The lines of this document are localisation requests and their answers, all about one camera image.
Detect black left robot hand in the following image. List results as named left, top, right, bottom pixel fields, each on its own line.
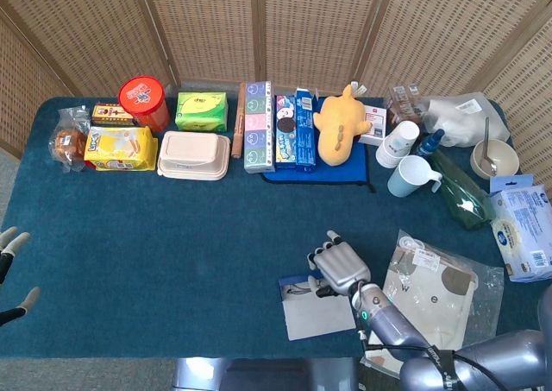
left=0, top=225, right=42, bottom=327

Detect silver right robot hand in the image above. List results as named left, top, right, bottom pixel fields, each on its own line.
left=306, top=230, right=372, bottom=298

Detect black wire-frame eyeglasses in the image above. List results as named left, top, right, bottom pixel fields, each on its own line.
left=284, top=281, right=329, bottom=297

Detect blue glasses box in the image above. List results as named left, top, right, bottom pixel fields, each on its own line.
left=278, top=274, right=358, bottom=342

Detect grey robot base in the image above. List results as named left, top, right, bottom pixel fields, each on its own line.
left=171, top=357, right=361, bottom=391

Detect blue cloth mat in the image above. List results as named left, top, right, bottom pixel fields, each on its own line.
left=261, top=97, right=377, bottom=194

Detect cream tote in clear bag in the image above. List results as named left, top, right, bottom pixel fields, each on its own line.
left=361, top=229, right=505, bottom=379

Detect light blue mug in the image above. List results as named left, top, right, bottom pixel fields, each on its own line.
left=386, top=155, right=443, bottom=199

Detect bread in clear bag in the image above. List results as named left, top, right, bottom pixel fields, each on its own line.
left=49, top=104, right=91, bottom=174

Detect blue yellow cookie box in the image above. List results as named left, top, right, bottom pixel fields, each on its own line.
left=274, top=94, right=298, bottom=170

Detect stack of paper cups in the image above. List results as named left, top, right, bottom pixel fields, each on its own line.
left=375, top=120, right=421, bottom=169

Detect green bottle with blue cap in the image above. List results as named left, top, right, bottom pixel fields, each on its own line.
left=415, top=128, right=497, bottom=231

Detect yellow biscuit package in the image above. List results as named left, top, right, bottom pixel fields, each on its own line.
left=83, top=125, right=159, bottom=173

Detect yellow plush toy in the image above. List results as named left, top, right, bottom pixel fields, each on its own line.
left=312, top=84, right=374, bottom=167

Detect small white box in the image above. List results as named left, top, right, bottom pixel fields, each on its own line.
left=357, top=104, right=388, bottom=147

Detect small red yellow box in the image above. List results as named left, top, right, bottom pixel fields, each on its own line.
left=91, top=102, right=139, bottom=128

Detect teal felt table cover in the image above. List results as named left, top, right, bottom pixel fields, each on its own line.
left=0, top=96, right=552, bottom=360

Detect pastel tissue multipack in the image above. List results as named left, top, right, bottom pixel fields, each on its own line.
left=243, top=79, right=276, bottom=174

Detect clear plastic container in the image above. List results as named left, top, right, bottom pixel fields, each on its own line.
left=383, top=83, right=428, bottom=129

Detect wooden rolling pin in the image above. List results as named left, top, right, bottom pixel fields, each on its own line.
left=230, top=82, right=247, bottom=161

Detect blue white wipes package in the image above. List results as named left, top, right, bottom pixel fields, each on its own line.
left=489, top=173, right=552, bottom=283

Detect beige plastic lunch box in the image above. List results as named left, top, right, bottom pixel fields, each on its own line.
left=156, top=130, right=231, bottom=182

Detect white plastic bag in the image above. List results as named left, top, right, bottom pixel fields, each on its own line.
left=417, top=91, right=511, bottom=148

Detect metal spoon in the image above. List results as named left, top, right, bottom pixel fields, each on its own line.
left=479, top=117, right=499, bottom=177

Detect orange tub with red lid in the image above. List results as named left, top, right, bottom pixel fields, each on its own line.
left=117, top=75, right=172, bottom=134

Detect beige bowl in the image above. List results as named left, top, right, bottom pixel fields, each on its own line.
left=469, top=139, right=520, bottom=179

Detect green tissue pack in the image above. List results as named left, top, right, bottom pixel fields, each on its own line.
left=174, top=91, right=229, bottom=133

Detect woven folding screen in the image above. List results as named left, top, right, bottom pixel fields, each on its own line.
left=0, top=0, right=552, bottom=189

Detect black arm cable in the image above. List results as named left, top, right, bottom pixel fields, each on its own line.
left=356, top=328, right=488, bottom=391

